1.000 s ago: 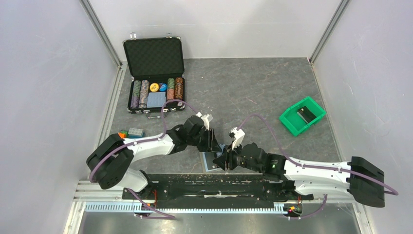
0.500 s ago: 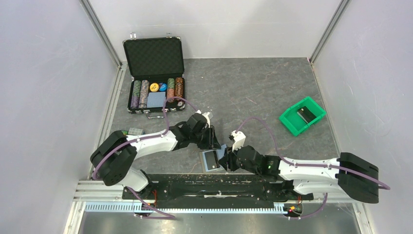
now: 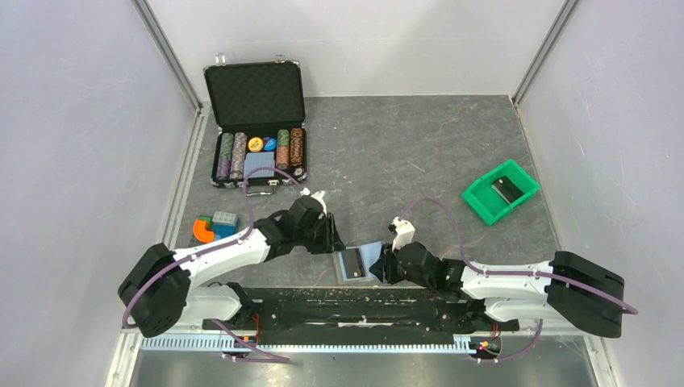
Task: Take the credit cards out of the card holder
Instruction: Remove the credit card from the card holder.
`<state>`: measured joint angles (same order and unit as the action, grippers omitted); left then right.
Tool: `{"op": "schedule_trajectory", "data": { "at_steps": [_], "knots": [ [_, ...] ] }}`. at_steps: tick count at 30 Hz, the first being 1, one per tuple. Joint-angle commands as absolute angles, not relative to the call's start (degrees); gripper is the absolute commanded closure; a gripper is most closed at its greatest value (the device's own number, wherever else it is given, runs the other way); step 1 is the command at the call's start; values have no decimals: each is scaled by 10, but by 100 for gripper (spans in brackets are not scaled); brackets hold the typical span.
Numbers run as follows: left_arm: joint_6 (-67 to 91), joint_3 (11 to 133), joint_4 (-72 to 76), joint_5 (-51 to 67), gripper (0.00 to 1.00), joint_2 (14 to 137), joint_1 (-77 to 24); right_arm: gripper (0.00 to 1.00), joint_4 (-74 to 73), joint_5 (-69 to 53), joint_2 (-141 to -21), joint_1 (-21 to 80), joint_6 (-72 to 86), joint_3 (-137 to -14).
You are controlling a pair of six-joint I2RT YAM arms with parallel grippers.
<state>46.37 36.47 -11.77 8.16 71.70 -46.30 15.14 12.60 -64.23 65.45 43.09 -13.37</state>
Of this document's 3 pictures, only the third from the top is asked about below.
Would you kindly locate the yellow dealer button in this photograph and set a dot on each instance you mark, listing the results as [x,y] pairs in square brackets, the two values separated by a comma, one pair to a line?
[256,144]

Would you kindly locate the green orange chip stack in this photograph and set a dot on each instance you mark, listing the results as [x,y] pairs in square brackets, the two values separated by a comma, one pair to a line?
[283,149]

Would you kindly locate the green plastic bin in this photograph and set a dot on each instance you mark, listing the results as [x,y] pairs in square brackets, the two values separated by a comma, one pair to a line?
[487,204]

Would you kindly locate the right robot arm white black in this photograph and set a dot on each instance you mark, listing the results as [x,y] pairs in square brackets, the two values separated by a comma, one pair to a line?
[567,288]

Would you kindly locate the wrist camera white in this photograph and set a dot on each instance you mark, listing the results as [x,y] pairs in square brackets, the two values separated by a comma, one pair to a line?
[403,231]
[318,196]

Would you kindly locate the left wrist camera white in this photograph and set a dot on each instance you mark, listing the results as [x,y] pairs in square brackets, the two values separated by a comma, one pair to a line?
[318,196]

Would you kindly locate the brown orange chip stack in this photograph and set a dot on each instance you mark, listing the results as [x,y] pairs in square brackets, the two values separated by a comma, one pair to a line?
[296,146]

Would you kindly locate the colourful toy block set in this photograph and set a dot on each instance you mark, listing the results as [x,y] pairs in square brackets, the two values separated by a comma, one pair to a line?
[220,225]

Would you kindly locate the purple green chip stack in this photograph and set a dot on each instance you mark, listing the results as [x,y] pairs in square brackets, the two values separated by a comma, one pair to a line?
[225,156]

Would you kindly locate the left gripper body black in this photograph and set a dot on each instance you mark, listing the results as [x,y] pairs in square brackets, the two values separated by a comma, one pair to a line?
[314,239]

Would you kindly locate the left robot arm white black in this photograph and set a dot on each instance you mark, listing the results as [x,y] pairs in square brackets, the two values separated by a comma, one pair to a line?
[168,287]

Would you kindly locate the blue dealer button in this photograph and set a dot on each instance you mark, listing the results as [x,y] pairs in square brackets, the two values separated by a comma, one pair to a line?
[270,144]

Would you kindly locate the blue playing card deck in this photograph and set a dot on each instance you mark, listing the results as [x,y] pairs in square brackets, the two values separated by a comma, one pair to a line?
[259,164]

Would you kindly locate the olive card holder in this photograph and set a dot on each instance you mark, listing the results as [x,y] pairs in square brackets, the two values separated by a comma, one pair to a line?
[370,254]

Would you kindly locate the black poker chip case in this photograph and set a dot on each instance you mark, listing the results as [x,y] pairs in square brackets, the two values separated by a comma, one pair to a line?
[258,99]

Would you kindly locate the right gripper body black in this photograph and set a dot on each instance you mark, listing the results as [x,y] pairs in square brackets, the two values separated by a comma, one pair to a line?
[396,273]

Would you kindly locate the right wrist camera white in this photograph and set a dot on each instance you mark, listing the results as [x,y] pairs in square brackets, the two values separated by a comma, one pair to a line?
[403,231]

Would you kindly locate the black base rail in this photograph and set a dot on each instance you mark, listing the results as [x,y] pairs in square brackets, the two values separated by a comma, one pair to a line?
[359,316]

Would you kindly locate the purple brown chip stack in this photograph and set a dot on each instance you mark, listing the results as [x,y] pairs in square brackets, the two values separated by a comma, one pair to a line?
[238,155]

